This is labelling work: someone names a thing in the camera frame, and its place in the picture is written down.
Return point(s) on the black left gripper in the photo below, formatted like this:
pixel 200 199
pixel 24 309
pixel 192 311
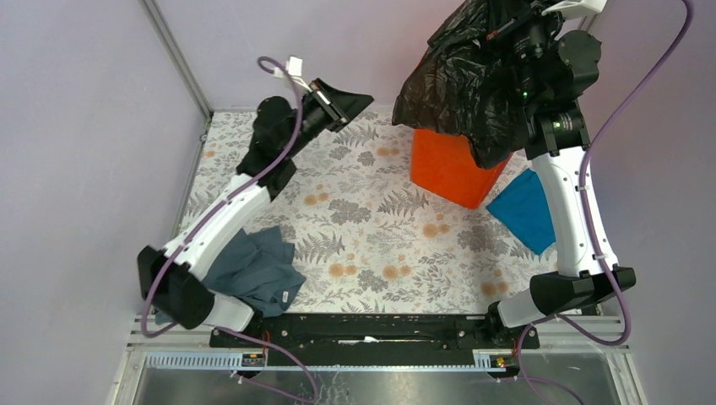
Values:
pixel 340 106

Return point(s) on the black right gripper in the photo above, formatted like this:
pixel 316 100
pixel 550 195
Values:
pixel 501 35

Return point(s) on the black plastic trash bag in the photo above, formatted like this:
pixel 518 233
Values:
pixel 462 87

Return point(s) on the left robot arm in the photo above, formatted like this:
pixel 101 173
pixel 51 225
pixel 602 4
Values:
pixel 279 133

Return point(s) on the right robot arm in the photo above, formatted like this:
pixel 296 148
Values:
pixel 551 70

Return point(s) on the orange plastic trash bin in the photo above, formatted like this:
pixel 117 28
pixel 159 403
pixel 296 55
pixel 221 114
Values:
pixel 443 164

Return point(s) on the floral patterned table mat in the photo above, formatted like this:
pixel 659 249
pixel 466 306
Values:
pixel 367 239

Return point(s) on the bright blue folded cloth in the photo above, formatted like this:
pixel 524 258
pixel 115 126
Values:
pixel 522 207

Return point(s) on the grey-blue crumpled cloth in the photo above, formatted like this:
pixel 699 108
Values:
pixel 253 274

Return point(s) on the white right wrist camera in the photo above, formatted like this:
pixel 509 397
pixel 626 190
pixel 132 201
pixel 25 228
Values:
pixel 574 9

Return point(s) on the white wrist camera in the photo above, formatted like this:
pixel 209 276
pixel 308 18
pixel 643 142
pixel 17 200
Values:
pixel 291 75
pixel 574 9

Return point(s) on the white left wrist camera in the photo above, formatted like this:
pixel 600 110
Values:
pixel 291 75

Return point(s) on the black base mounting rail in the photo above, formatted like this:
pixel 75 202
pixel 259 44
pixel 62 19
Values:
pixel 333 339

